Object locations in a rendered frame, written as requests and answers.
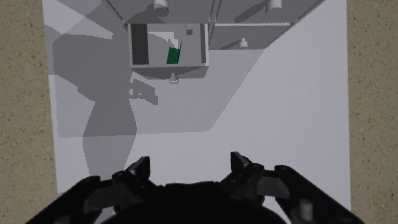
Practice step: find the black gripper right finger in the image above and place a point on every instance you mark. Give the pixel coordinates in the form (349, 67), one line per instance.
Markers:
(300, 200)

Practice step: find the grey chest of drawers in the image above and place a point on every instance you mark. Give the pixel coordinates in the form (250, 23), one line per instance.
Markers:
(212, 19)

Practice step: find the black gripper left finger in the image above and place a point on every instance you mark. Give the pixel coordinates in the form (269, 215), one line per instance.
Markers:
(125, 188)

